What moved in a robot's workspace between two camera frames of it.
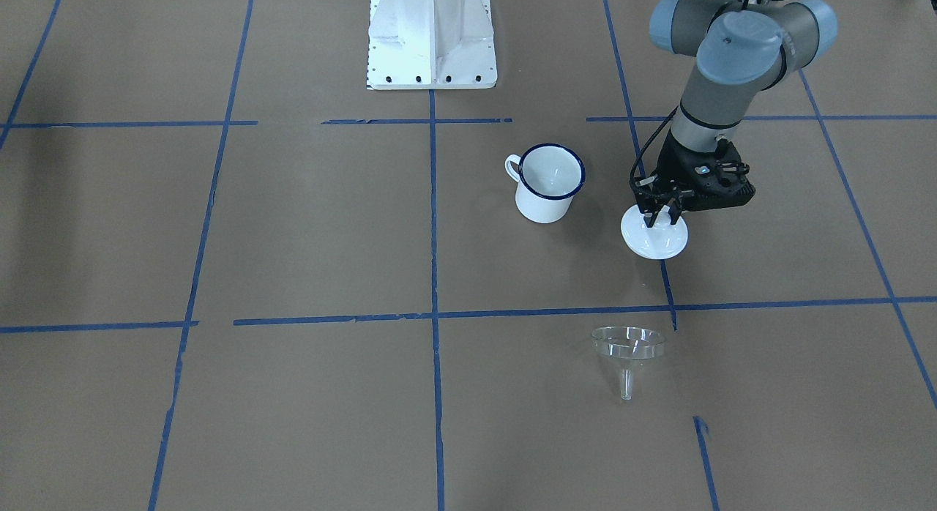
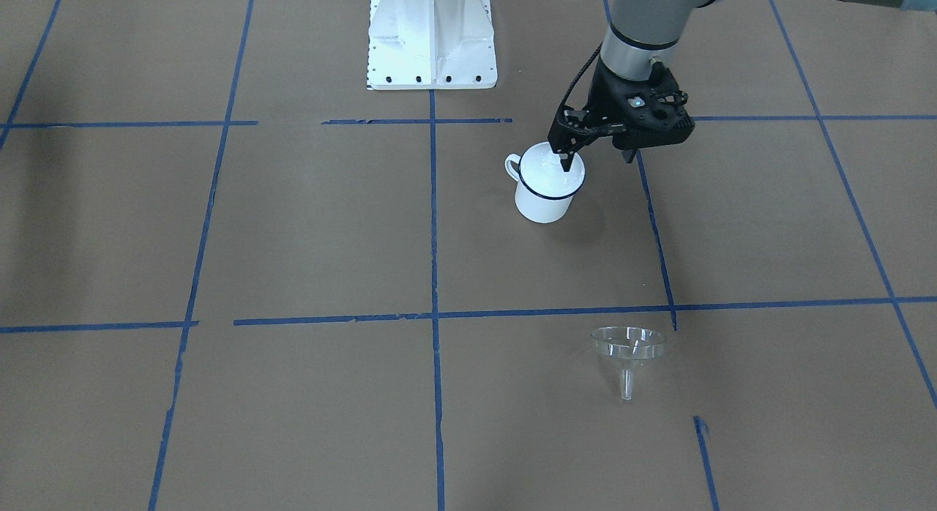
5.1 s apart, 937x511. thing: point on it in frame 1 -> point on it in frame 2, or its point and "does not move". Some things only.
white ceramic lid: x=662 y=240 -> x=542 y=170
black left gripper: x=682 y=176 -> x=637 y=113
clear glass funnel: x=625 y=347 does not move
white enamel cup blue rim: x=549 y=176 does not move
